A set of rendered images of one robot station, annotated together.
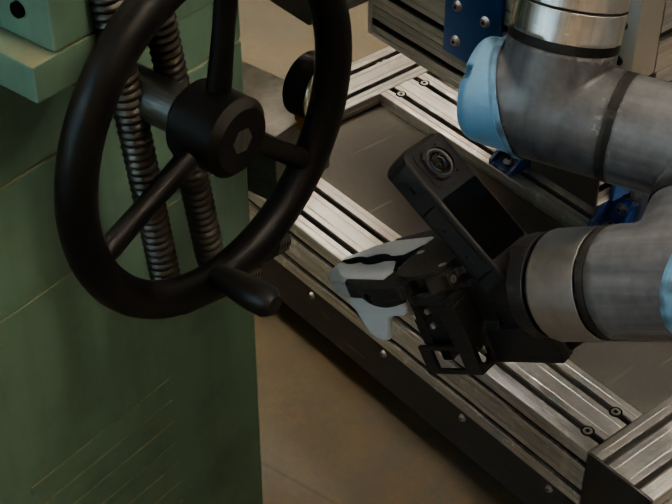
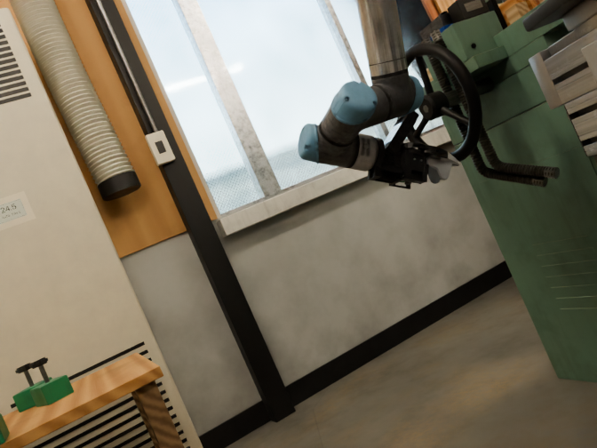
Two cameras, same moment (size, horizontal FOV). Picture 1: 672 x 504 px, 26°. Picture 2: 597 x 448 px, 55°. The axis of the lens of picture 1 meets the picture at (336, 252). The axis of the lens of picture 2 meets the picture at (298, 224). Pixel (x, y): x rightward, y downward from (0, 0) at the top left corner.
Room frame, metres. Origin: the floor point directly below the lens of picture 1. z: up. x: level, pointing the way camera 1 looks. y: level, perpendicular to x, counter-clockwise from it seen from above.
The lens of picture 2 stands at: (1.16, -1.28, 0.67)
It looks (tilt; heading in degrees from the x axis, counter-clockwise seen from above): 1 degrees up; 120
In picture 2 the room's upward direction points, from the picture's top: 24 degrees counter-clockwise
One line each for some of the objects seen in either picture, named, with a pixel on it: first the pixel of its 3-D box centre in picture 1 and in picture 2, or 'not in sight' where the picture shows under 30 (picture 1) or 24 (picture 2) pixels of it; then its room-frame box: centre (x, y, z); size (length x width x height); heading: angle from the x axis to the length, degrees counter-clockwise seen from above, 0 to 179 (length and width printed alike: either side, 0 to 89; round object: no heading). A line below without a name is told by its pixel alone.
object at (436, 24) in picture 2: not in sight; (451, 19); (0.93, 0.19, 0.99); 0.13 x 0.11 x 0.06; 141
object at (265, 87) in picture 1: (258, 129); not in sight; (1.16, 0.08, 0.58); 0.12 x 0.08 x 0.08; 51
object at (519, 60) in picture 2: not in sight; (517, 68); (1.01, 0.30, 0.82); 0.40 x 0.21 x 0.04; 141
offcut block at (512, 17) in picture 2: not in sight; (518, 12); (1.07, 0.16, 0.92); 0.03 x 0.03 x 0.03; 53
